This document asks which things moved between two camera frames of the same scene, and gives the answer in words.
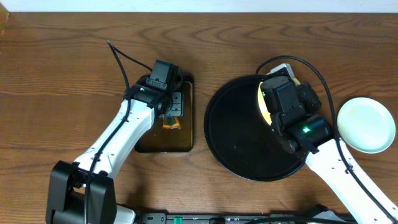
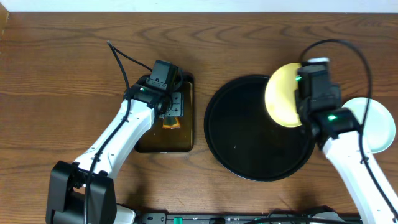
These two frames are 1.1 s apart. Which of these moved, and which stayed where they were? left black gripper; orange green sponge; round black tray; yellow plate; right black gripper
Moved: yellow plate; right black gripper
Stayed: orange green sponge; round black tray; left black gripper
